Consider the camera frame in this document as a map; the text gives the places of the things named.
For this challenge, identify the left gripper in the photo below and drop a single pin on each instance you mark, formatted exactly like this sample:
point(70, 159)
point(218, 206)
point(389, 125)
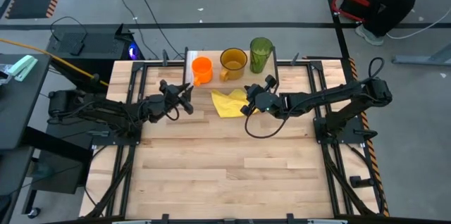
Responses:
point(172, 95)

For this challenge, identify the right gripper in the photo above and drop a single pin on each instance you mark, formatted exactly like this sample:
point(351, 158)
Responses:
point(269, 82)

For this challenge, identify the amber yellow mug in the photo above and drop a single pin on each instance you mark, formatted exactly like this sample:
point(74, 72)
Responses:
point(233, 63)

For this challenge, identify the green faceted glass tumbler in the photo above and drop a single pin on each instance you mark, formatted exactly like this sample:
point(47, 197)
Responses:
point(260, 55)

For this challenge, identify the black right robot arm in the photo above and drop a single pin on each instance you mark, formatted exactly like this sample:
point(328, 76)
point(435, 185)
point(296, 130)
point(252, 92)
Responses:
point(327, 97)

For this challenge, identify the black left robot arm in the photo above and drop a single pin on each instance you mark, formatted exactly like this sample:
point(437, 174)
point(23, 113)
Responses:
point(105, 109)

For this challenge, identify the wooden shelf with black legs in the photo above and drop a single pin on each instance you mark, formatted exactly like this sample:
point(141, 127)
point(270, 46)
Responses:
point(239, 84)

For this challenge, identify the yellow cloth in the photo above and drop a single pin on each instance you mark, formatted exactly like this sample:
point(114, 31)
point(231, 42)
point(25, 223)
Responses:
point(229, 106)

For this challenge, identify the black computer tower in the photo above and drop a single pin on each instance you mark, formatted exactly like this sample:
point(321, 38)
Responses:
point(98, 44)

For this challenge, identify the orange black striped edge strip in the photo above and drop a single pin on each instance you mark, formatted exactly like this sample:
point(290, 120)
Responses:
point(376, 171)

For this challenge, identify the black storage box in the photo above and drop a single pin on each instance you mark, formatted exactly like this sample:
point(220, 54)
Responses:
point(60, 171)

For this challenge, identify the person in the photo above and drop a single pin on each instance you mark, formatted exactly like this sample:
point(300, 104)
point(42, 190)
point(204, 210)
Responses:
point(391, 5)

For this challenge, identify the grey metal table foot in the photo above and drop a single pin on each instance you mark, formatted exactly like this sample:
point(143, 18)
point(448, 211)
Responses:
point(415, 60)

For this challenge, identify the mint green stapler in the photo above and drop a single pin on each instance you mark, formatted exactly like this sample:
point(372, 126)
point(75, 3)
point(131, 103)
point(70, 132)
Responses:
point(23, 67)

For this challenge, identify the black side desk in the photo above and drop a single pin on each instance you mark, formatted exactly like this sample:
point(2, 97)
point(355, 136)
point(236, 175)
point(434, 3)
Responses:
point(17, 111)

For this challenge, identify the clear plastic bag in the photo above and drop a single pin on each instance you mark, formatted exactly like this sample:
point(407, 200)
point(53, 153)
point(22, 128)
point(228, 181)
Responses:
point(5, 74)

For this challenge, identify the black caster wheel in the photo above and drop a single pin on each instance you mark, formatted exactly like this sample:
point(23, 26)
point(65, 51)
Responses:
point(34, 212)

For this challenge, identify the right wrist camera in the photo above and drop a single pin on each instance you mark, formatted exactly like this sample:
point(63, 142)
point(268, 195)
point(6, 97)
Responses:
point(267, 102)

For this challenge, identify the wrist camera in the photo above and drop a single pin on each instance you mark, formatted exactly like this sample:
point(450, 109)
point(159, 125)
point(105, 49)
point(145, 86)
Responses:
point(154, 108)
point(267, 102)

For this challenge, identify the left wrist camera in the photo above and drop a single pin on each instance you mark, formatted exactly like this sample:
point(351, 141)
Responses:
point(154, 108)

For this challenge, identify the black metal rig frame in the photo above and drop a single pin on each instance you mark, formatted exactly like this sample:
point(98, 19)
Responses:
point(304, 63)

